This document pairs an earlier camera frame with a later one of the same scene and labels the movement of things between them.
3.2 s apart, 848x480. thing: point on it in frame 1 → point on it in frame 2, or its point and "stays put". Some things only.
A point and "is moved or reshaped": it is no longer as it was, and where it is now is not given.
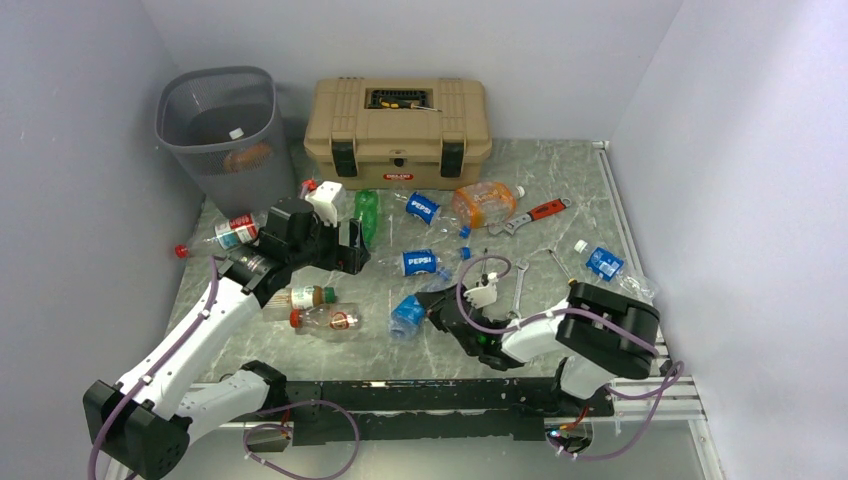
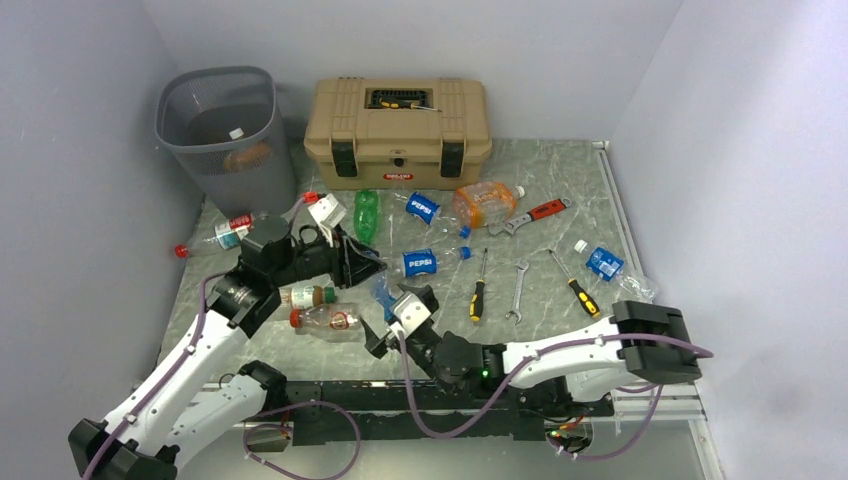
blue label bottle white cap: (606, 270) stays put
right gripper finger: (434, 300) → (374, 345)
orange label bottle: (240, 158) stays put
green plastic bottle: (366, 209) stays put
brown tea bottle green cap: (302, 297) stays put
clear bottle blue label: (407, 318) is moved or reshaped
